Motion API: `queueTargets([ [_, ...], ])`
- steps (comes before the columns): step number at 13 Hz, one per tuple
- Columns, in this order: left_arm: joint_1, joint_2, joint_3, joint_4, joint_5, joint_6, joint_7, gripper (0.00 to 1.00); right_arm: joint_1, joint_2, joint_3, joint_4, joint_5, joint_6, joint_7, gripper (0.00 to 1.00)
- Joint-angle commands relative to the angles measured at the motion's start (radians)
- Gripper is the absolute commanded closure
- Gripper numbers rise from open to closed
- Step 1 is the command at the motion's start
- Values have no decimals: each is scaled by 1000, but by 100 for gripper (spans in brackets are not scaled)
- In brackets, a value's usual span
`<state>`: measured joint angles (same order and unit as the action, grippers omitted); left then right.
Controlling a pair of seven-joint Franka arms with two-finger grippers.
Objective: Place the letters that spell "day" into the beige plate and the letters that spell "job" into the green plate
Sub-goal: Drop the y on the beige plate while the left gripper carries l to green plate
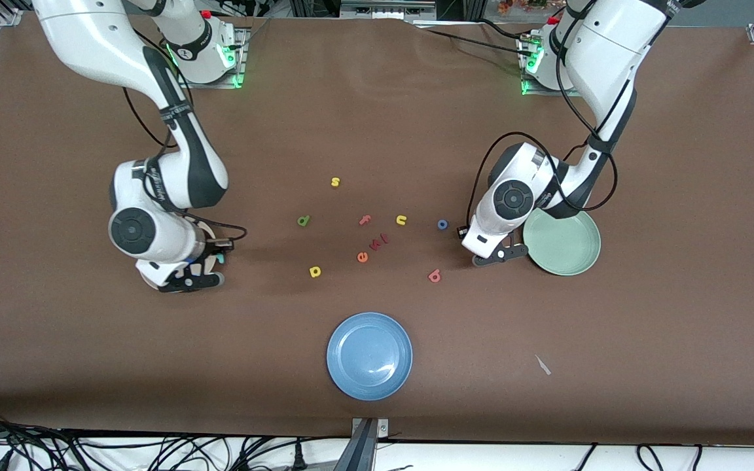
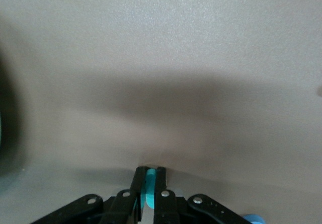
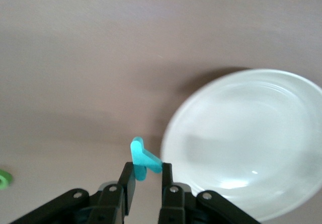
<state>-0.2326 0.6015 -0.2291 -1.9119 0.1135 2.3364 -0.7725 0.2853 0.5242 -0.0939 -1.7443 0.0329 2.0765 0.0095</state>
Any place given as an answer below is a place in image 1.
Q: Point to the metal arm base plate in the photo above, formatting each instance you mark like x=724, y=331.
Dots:
x=243, y=46
x=547, y=93

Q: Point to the black power plug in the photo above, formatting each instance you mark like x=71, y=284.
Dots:
x=298, y=458

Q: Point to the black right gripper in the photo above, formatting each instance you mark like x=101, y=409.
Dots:
x=213, y=252

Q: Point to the green letter p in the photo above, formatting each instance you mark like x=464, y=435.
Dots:
x=303, y=220

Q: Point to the dark aluminium profile beam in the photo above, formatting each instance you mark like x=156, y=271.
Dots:
x=359, y=451

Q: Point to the blue round plate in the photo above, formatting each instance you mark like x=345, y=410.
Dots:
x=369, y=356

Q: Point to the silver table edge bracket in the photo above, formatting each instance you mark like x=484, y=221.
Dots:
x=382, y=428

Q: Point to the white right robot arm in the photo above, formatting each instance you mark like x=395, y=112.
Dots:
x=135, y=229

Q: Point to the white paper scrap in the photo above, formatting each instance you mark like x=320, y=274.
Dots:
x=542, y=365

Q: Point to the green round plate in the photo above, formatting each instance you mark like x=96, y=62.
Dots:
x=567, y=245

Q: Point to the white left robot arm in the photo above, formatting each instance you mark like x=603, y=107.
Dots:
x=514, y=196

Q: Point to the brown table cover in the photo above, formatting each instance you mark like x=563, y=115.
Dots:
x=377, y=118

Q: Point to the black aluminium frame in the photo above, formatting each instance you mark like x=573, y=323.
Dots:
x=455, y=8

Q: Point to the grey power strip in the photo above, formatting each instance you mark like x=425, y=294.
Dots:
x=387, y=10

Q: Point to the pink letter b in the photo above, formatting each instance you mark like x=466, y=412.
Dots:
x=434, y=276

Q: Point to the orange leafy decoration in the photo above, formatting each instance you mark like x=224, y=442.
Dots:
x=514, y=6

